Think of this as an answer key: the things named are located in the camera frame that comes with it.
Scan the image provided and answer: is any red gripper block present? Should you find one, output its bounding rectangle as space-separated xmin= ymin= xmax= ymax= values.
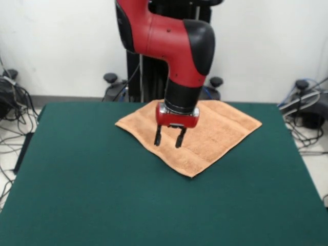
xmin=153 ymin=102 xmax=200 ymax=149

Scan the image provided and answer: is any orange terry towel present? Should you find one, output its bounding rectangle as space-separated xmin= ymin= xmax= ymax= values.
xmin=114 ymin=99 xmax=263 ymax=179

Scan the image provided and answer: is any dark green table cloth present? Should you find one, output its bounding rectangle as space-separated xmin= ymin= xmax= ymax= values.
xmin=0 ymin=102 xmax=328 ymax=246

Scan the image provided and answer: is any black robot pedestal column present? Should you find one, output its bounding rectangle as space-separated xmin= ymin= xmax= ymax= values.
xmin=125 ymin=0 xmax=223 ymax=103

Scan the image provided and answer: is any black cable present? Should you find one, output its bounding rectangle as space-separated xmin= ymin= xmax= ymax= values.
xmin=112 ymin=63 xmax=141 ymax=102

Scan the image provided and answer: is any black pedestal foot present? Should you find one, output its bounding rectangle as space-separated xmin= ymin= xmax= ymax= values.
xmin=0 ymin=68 xmax=20 ymax=121
xmin=102 ymin=72 xmax=130 ymax=103
xmin=201 ymin=76 xmax=225 ymax=103
xmin=280 ymin=79 xmax=328 ymax=129

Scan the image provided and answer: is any blue cable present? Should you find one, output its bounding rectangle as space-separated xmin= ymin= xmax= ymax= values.
xmin=278 ymin=78 xmax=322 ymax=108

